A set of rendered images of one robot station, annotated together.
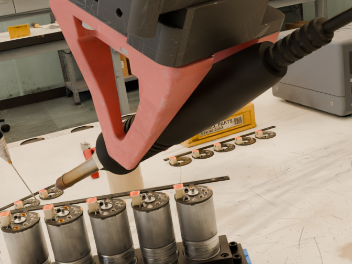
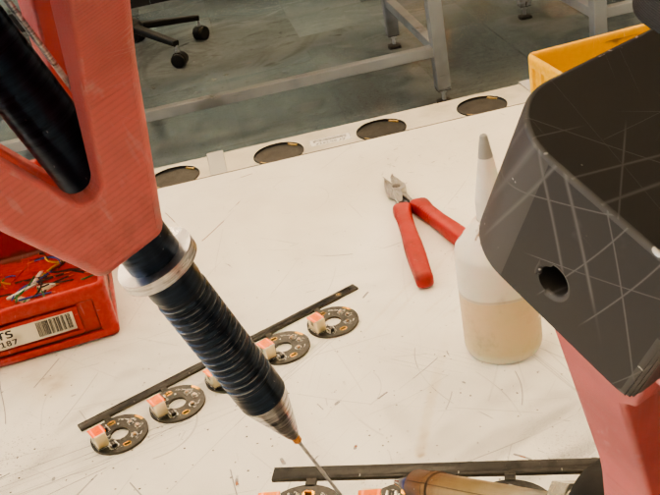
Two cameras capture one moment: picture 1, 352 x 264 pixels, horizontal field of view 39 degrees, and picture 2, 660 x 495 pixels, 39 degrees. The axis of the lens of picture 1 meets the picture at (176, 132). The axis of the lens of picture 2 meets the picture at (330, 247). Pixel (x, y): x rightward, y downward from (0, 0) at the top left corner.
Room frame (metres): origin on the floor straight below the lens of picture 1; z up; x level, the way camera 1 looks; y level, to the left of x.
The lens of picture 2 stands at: (0.11, 0.04, 1.00)
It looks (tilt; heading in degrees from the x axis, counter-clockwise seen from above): 29 degrees down; 14
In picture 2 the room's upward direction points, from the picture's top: 11 degrees counter-clockwise
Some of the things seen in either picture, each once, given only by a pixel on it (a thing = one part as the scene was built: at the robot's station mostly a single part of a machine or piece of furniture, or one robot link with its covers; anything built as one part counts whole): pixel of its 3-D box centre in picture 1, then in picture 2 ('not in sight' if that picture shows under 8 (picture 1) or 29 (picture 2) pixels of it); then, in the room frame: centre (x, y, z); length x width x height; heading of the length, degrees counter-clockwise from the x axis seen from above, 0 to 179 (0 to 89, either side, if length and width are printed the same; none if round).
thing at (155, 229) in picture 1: (156, 234); not in sight; (0.29, 0.02, 0.79); 0.02 x 0.02 x 0.05
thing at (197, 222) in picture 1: (198, 227); not in sight; (0.29, 0.00, 0.79); 0.02 x 0.02 x 0.05
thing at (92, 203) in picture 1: (94, 204); not in sight; (0.29, 0.06, 0.82); 0.01 x 0.01 x 0.01; 0
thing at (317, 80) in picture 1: (337, 65); not in sight; (0.65, -0.22, 0.80); 0.15 x 0.12 x 0.10; 20
